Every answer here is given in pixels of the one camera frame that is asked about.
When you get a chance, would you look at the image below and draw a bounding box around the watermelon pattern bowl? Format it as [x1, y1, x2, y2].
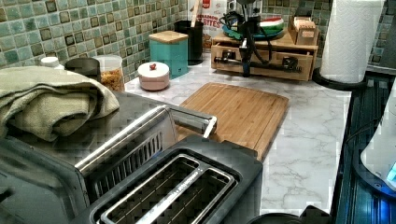
[222, 17, 284, 40]

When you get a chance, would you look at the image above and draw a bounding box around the black paper towel holder base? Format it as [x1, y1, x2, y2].
[312, 68, 367, 91]

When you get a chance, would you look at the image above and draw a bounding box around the wooden drawer organizer box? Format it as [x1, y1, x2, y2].
[211, 30, 318, 81]

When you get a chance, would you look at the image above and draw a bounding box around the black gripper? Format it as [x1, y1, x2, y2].
[238, 16, 261, 77]

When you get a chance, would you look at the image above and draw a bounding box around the black two-slot toaster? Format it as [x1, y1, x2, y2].
[70, 135, 262, 224]

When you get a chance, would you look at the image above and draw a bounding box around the bamboo cutting board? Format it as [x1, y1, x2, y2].
[181, 82, 289, 161]

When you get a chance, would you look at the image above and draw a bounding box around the wooden tea bag box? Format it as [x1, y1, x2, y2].
[288, 16, 318, 46]

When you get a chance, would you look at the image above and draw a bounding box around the cereal box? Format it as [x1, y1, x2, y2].
[195, 0, 227, 51]

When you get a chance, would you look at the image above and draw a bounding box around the white paper towel roll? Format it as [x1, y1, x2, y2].
[320, 0, 386, 84]

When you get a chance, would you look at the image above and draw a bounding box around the white bottle cap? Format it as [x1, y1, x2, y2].
[40, 57, 64, 70]

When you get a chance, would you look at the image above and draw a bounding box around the green folded towel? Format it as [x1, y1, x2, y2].
[0, 66, 120, 142]

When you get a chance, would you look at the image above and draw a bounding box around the teal canister with wooden lid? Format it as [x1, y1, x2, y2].
[148, 31, 189, 79]

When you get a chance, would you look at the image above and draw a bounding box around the dark grey mug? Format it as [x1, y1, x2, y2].
[64, 58, 101, 81]

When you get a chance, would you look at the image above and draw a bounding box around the glass jar with cereal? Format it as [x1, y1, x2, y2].
[94, 55, 124, 91]

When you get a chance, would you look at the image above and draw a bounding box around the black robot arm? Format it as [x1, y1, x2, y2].
[236, 0, 261, 77]

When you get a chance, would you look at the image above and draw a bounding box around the wooden utensil handle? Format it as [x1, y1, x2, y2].
[191, 0, 202, 28]

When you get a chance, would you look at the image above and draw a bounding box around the black utensil holder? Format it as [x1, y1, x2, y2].
[175, 21, 204, 65]

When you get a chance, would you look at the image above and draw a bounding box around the pink lidded sugar bowl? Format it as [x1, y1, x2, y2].
[137, 62, 170, 91]

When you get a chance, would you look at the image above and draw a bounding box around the wooden drawer with black handle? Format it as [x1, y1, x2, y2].
[211, 43, 316, 81]

